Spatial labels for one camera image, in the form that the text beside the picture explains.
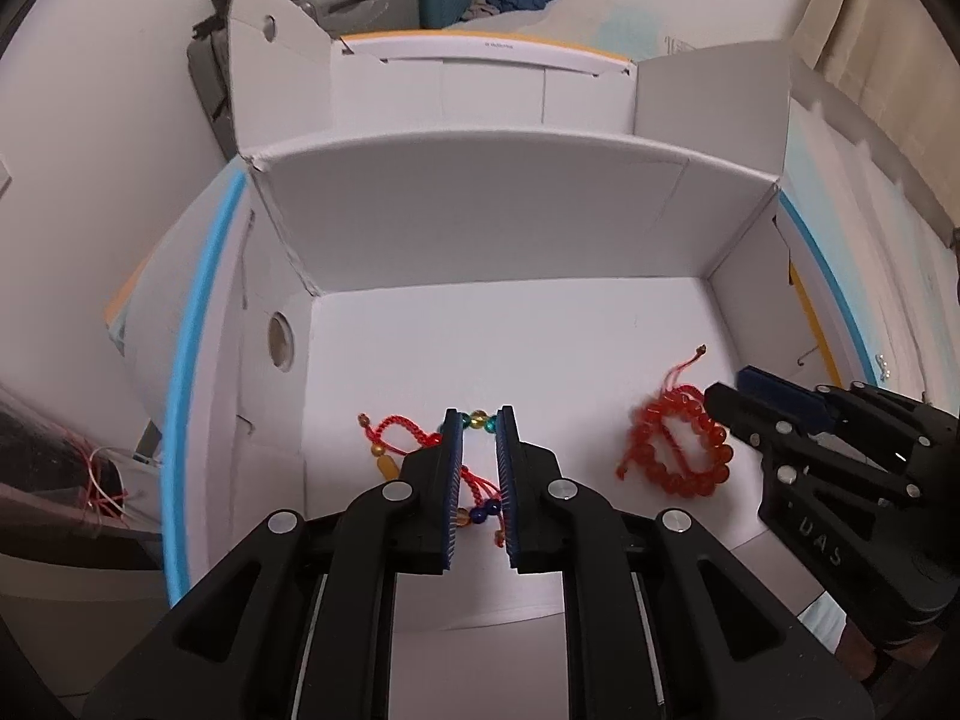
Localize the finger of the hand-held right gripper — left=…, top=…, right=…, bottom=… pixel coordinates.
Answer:
left=736, top=366, right=931, bottom=466
left=703, top=382, right=920, bottom=505

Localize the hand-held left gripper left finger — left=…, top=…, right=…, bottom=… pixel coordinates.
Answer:
left=82, top=406, right=470, bottom=720

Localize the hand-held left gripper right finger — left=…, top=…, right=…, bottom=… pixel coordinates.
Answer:
left=491, top=405, right=878, bottom=720

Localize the red string bracelet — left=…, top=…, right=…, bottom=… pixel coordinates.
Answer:
left=652, top=345, right=710, bottom=466
left=356, top=412, right=488, bottom=500

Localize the red bead bracelet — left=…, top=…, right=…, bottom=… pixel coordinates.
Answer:
left=616, top=384, right=732, bottom=500

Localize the multicolour glass bead bracelet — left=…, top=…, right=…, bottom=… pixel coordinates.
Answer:
left=448, top=409, right=512, bottom=547

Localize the white cardboard box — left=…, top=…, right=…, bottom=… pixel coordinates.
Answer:
left=105, top=0, right=886, bottom=635

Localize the person's right hand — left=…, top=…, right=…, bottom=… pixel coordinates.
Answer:
left=831, top=611, right=890, bottom=687

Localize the clear plastic bag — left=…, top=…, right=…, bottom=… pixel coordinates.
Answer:
left=0, top=382, right=162, bottom=541

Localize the wide beige curtain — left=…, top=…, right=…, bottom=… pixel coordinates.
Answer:
left=791, top=0, right=960, bottom=241

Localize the dark grey case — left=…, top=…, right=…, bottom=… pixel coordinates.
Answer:
left=186, top=15, right=242, bottom=162

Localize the grey hard suitcase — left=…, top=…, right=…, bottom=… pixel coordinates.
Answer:
left=289, top=0, right=421, bottom=35

